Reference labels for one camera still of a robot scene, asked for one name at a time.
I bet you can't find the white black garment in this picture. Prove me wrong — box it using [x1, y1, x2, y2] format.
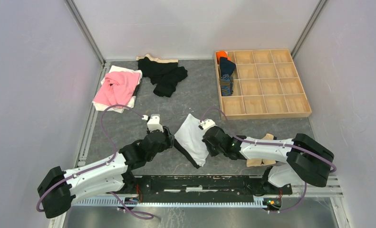
[174, 114, 209, 169]

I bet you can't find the navy striped boxer underwear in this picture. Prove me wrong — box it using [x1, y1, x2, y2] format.
[219, 74, 234, 96]

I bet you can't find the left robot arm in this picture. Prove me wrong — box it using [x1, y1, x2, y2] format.
[36, 126, 174, 219]

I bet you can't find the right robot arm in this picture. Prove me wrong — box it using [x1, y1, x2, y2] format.
[202, 126, 336, 194]

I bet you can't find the black underwear pile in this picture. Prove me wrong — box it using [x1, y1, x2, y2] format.
[137, 55, 188, 97]

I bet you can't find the beige garment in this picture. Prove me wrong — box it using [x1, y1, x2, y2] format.
[246, 133, 276, 167]

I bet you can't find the pink garment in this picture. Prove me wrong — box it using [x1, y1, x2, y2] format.
[93, 71, 141, 109]

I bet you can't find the wooden compartment tray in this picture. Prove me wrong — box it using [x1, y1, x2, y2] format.
[214, 49, 312, 120]

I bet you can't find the navy rolled garment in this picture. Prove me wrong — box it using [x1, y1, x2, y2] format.
[219, 57, 236, 76]

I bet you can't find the orange rolled garment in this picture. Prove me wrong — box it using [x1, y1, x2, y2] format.
[215, 51, 231, 64]

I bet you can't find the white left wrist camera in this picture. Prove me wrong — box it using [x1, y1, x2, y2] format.
[142, 114, 164, 133]

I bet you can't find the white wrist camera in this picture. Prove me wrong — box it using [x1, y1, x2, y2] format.
[199, 119, 216, 131]
[142, 114, 164, 133]

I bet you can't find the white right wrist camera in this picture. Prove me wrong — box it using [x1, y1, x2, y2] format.
[199, 119, 216, 131]

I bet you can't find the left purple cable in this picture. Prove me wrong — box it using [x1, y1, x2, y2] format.
[36, 104, 155, 220]

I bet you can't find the purple cable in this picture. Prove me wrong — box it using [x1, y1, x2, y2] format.
[36, 104, 155, 220]
[200, 107, 337, 213]

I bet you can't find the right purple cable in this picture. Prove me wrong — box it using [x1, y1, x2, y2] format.
[200, 107, 337, 213]

